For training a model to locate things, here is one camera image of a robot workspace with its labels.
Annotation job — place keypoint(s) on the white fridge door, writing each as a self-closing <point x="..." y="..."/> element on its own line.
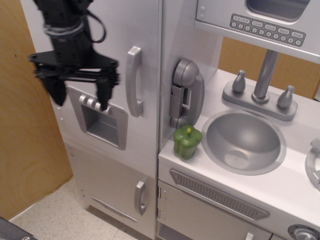
<point x="121" y="25"/>

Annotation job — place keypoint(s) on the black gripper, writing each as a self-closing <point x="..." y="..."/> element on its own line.
<point x="73" y="58"/>

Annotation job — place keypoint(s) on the silver fridge handle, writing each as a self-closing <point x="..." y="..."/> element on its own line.
<point x="133" y="62"/>

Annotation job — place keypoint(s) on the green toy bell pepper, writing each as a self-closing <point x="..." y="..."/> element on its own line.
<point x="186" y="140"/>

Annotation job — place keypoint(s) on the white toy microwave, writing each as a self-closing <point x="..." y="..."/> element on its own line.
<point x="291" y="27"/>

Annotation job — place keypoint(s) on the silver toy wall phone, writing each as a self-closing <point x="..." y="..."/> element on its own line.
<point x="187" y="94"/>

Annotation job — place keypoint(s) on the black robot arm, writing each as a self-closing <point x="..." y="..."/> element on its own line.
<point x="66" y="14"/>

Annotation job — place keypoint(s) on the silver round sink bowl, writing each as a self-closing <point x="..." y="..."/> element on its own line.
<point x="243" y="143"/>

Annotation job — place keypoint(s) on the black case corner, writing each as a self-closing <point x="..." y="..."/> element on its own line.
<point x="9" y="231"/>

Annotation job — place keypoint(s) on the silver toy faucet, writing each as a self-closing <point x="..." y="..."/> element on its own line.
<point x="257" y="97"/>

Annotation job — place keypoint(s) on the silver oven knob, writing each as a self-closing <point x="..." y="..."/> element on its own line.
<point x="303" y="232"/>

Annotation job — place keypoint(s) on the white lower freezer door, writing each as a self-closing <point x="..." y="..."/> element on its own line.
<point x="109" y="186"/>

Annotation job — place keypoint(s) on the silver lower freezer handle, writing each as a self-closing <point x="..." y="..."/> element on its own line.
<point x="139" y="190"/>

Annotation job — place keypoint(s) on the silver vent grille panel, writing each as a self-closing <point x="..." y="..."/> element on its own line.
<point x="219" y="196"/>

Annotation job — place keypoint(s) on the silver ice dispenser panel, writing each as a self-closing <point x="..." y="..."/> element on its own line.
<point x="108" y="125"/>

